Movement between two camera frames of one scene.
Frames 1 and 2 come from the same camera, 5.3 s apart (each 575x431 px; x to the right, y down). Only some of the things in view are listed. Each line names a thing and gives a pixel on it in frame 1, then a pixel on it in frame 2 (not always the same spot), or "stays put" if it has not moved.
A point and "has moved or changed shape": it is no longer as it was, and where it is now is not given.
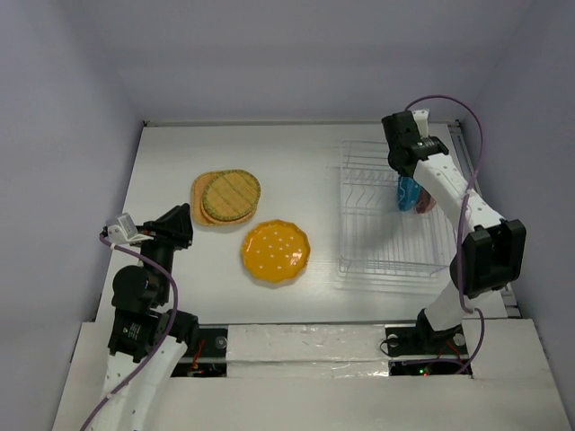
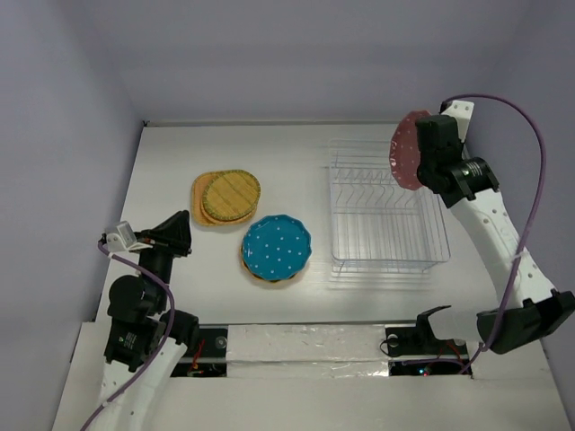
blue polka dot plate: (409, 190) → (277, 247)
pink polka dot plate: (425, 202) has moved or changed shape
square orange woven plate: (199, 180) stays put
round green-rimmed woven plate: (232, 195) stays put
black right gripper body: (402, 162) → (431, 146)
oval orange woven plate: (213, 219) stays put
